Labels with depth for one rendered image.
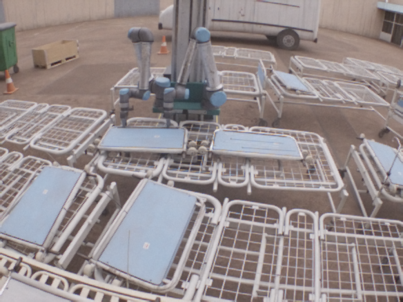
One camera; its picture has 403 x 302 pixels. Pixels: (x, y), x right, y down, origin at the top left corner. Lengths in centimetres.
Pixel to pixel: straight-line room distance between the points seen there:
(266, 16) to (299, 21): 117
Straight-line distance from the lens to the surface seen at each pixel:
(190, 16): 274
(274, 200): 264
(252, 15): 920
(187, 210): 168
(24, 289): 138
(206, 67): 240
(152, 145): 223
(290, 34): 956
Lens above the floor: 174
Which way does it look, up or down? 31 degrees down
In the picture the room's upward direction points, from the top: 4 degrees clockwise
